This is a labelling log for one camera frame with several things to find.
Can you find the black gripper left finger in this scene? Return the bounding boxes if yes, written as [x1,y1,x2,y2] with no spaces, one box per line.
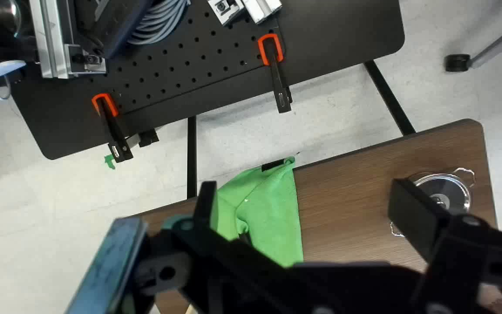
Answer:
[190,179,219,233]

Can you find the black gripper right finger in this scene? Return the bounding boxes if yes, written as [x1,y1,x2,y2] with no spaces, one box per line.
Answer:
[387,177,456,264]

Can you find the black electronics box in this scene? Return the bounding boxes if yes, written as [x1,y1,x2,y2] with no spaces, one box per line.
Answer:
[71,0,153,58]

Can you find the steel pot lid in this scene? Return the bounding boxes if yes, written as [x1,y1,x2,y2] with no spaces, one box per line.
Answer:
[413,170,474,214]

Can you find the brown wooden table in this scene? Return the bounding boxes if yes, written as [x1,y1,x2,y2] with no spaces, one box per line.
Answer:
[184,58,416,200]

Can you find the green cloth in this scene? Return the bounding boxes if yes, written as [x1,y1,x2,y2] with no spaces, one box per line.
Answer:
[209,154,306,268]

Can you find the stainless steel pot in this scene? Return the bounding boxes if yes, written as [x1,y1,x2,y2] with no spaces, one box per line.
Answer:
[390,165,477,238]

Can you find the orange black bar clamp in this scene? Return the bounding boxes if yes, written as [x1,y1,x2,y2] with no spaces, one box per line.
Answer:
[90,92,136,163]
[254,31,294,114]

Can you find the black perforated board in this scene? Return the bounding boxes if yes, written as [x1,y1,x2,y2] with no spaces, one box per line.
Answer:
[7,0,406,161]

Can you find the grey tripod leg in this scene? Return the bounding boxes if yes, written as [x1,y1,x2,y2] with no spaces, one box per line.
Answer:
[442,13,502,74]

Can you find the grey cable bundle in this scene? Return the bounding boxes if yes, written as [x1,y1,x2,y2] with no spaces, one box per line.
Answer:
[127,0,191,48]

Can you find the silver metal bracket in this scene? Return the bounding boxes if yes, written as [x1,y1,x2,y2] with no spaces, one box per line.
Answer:
[242,0,284,24]
[205,0,247,25]

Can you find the aluminium extrusion rail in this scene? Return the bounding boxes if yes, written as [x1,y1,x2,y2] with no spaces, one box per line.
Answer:
[28,0,108,79]

